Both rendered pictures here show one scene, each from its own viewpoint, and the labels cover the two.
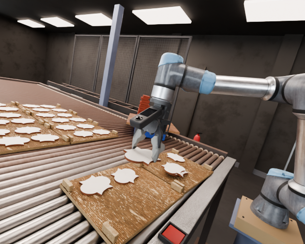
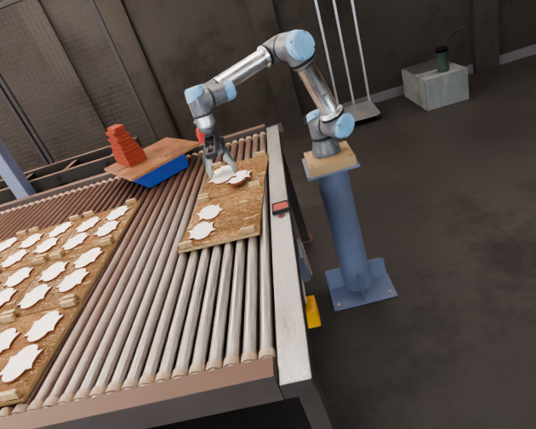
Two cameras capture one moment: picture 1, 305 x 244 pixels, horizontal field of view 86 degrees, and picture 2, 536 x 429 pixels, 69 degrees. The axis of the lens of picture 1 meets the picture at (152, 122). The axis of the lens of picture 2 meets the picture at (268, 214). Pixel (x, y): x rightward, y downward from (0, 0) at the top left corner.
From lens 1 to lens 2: 1.06 m
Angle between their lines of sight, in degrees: 29
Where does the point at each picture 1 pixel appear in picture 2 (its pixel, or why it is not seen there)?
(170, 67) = (201, 99)
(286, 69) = not seen: outside the picture
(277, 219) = (331, 148)
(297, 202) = (331, 128)
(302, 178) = (323, 110)
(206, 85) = (231, 94)
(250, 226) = (319, 168)
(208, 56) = not seen: outside the picture
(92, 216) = (228, 237)
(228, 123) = not seen: hidden behind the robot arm
